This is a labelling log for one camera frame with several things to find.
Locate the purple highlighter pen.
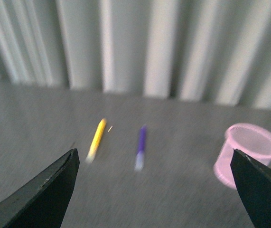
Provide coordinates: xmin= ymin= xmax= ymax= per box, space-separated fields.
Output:
xmin=134 ymin=125 xmax=147 ymax=171

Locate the grey pleated curtain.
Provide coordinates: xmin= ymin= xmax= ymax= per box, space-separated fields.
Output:
xmin=0 ymin=0 xmax=271 ymax=110

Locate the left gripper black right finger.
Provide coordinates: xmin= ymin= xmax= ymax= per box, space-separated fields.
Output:
xmin=230 ymin=149 xmax=271 ymax=228

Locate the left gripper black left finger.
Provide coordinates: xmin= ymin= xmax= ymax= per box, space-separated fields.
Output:
xmin=0 ymin=149 xmax=80 ymax=228

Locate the yellow highlighter pen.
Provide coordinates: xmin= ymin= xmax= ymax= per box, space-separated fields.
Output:
xmin=85 ymin=118 xmax=107 ymax=163

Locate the pink mesh pen cup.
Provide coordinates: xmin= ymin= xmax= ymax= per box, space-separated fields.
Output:
xmin=214 ymin=123 xmax=271 ymax=190

